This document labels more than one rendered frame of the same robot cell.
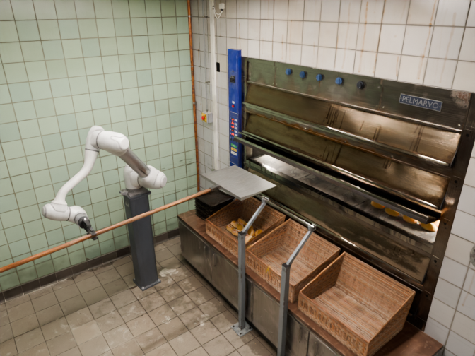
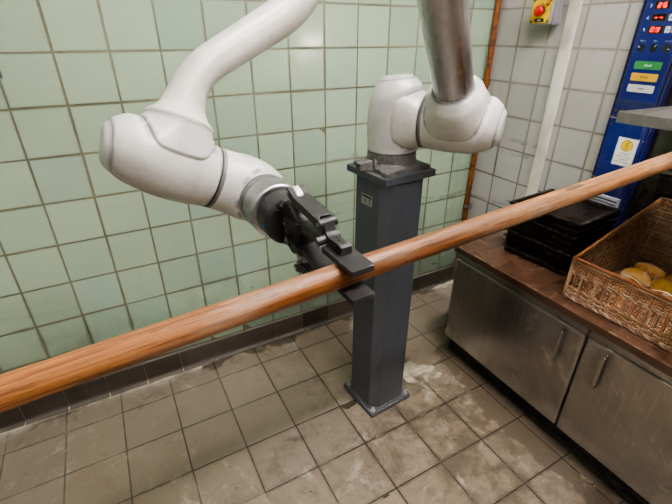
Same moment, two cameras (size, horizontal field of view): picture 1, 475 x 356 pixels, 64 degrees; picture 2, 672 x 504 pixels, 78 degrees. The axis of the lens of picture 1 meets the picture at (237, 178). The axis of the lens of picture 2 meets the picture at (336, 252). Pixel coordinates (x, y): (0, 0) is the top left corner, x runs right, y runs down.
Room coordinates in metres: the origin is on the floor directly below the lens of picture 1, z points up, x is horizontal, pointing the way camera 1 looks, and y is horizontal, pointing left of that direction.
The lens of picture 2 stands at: (1.71, 0.91, 1.38)
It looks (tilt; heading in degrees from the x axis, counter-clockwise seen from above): 28 degrees down; 8
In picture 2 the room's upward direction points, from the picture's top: straight up
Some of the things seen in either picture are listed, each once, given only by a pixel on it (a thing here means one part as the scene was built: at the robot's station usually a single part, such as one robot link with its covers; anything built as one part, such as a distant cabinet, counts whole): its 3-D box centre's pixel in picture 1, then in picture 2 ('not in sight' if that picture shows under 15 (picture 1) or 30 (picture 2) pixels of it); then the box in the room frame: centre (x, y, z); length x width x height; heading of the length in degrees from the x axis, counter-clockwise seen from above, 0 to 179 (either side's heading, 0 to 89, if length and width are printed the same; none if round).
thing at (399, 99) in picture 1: (331, 85); not in sight; (2.61, -0.64, 1.99); 1.80 x 0.08 x 0.21; 36
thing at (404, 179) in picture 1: (322, 149); not in sight; (2.60, -0.62, 1.54); 1.79 x 0.11 x 0.19; 36
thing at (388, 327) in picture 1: (353, 300); not in sight; (1.95, -0.76, 0.72); 0.56 x 0.49 x 0.28; 38
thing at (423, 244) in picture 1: (320, 195); not in sight; (2.61, -0.64, 1.16); 1.80 x 0.06 x 0.04; 36
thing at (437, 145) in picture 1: (326, 114); not in sight; (2.60, -0.62, 1.80); 1.79 x 0.11 x 0.19; 36
